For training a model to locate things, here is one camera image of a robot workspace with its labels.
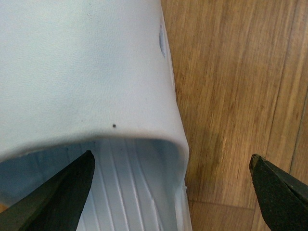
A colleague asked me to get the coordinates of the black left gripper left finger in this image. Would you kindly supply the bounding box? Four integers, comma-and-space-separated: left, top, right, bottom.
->
0, 150, 95, 231

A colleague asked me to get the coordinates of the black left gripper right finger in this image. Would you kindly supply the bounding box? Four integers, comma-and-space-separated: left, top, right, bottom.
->
249, 154, 308, 231

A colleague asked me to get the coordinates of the light blue slipper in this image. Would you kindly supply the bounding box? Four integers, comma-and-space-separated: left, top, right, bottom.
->
0, 0, 192, 231

